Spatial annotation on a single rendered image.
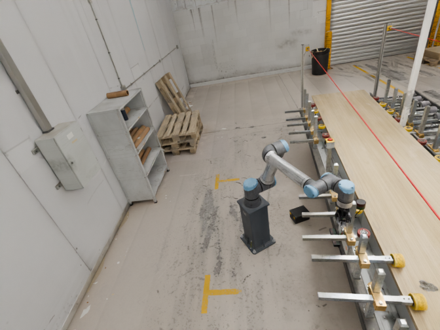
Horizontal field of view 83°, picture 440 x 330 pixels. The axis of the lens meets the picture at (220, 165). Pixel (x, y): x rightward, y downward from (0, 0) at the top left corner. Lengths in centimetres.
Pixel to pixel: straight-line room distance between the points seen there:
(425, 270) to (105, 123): 338
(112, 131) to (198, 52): 637
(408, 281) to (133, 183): 331
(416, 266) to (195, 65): 864
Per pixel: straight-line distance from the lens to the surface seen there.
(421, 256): 208
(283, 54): 953
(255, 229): 281
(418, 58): 336
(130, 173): 384
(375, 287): 171
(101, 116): 353
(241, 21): 927
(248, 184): 252
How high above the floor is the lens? 242
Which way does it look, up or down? 32 degrees down
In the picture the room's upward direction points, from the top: 12 degrees counter-clockwise
